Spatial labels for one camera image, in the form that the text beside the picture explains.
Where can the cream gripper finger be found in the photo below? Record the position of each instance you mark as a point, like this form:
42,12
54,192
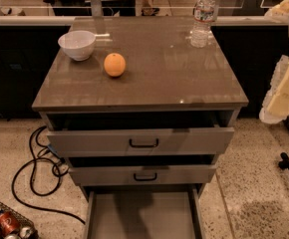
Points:
275,106

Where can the clear plastic water bottle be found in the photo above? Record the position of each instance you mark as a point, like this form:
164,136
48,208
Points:
203,15

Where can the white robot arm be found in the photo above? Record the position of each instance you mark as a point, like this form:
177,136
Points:
281,11

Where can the grey drawer cabinet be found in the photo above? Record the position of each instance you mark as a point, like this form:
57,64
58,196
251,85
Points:
167,83

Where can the middle grey drawer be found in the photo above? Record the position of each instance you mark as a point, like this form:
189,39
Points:
142,175

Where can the grey drawer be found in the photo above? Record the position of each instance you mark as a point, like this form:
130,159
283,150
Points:
142,175
140,142
144,214

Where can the bottom grey drawer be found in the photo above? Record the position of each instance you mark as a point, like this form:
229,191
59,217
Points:
144,214

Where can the top grey drawer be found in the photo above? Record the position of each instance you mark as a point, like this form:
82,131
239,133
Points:
140,142

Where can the orange fruit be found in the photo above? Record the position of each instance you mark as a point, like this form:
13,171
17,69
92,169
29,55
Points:
114,64

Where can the white bowl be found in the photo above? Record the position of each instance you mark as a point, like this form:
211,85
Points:
78,45

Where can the silver can top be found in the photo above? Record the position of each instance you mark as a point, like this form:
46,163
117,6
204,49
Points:
26,232

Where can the red soda can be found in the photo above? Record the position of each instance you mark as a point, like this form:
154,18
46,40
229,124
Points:
9,223

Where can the wire basket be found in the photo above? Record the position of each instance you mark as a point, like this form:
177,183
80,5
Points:
22,220

